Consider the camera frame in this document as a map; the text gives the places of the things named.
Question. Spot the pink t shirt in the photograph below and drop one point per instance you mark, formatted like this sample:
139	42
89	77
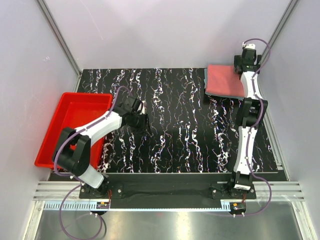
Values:
225	81

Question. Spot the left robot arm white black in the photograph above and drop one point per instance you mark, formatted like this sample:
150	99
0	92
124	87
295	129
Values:
73	149

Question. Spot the aluminium frame post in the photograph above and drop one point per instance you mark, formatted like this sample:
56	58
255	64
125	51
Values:
278	30
58	35

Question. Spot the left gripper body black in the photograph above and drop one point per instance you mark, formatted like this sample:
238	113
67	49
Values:
140	122

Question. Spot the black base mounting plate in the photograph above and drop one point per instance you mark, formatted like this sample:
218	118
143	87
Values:
167	191

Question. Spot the red plastic bin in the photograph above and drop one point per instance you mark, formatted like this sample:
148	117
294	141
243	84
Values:
73	110

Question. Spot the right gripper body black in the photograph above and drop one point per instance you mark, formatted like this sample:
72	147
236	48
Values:
236	61

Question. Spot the folded blue t shirt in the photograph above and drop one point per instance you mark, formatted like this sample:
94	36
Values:
207	85

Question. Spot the right aluminium frame post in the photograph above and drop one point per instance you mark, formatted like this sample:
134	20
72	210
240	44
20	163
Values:
278	30

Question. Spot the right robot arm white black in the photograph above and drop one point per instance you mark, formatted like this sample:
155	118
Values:
248	119

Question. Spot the left aluminium frame post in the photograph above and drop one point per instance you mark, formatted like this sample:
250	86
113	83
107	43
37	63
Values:
58	35

